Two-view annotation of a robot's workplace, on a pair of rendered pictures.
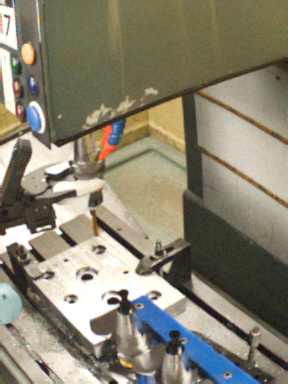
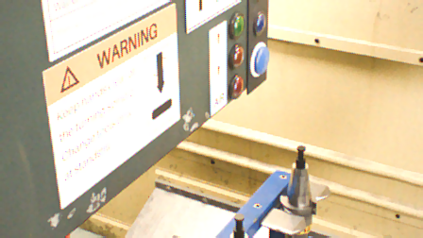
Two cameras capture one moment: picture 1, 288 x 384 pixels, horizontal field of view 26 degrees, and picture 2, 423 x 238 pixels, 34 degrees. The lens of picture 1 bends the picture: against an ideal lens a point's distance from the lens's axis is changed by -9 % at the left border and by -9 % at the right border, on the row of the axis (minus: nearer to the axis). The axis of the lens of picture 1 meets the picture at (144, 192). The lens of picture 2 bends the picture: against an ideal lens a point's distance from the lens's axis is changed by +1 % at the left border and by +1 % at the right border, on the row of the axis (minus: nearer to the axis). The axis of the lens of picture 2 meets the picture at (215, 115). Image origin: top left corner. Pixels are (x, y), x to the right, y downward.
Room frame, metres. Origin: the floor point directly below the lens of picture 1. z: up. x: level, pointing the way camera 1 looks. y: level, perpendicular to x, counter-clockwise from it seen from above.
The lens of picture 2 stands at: (0.93, 0.68, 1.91)
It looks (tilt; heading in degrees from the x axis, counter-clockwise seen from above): 28 degrees down; 243
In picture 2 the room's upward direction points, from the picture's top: 1 degrees counter-clockwise
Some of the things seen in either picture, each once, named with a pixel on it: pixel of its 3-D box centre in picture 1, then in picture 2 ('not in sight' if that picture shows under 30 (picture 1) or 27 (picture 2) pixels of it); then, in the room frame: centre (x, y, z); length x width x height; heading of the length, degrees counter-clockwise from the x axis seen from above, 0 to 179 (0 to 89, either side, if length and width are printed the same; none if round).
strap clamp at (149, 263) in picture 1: (162, 265); not in sight; (1.07, -0.03, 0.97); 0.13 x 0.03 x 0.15; 123
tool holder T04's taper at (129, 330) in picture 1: (128, 323); not in sight; (0.63, 0.04, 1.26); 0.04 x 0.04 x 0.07
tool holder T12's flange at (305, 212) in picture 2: not in sight; (297, 205); (0.35, -0.14, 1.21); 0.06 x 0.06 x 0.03
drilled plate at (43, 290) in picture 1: (100, 293); not in sight; (1.01, 0.11, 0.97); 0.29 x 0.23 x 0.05; 33
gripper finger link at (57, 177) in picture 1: (71, 178); not in sight; (0.97, 0.12, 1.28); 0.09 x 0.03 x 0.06; 118
